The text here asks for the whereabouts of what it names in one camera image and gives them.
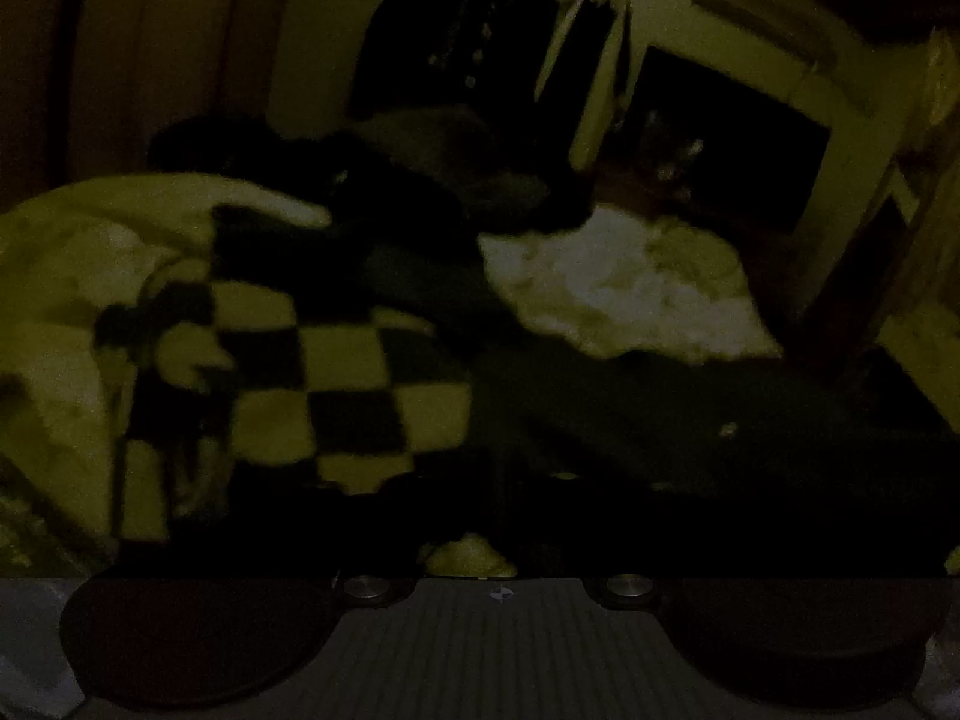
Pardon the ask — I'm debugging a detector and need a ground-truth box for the large dark garment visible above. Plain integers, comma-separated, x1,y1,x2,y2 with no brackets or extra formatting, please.
331,195,958,575

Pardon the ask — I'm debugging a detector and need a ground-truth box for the hanging clothes rack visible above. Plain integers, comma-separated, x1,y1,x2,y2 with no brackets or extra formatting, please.
351,0,640,174

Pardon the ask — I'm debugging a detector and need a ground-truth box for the black and white checkered blanket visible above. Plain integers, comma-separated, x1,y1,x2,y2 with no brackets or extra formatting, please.
93,205,472,541

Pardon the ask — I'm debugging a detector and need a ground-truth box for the white patterned duvet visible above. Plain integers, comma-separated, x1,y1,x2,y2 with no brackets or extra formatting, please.
2,174,781,577

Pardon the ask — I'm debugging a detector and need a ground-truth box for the dark television screen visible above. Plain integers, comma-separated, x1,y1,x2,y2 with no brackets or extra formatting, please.
608,46,832,271

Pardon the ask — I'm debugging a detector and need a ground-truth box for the wooden wardrobe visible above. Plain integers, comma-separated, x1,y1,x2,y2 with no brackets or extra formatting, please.
2,0,286,205

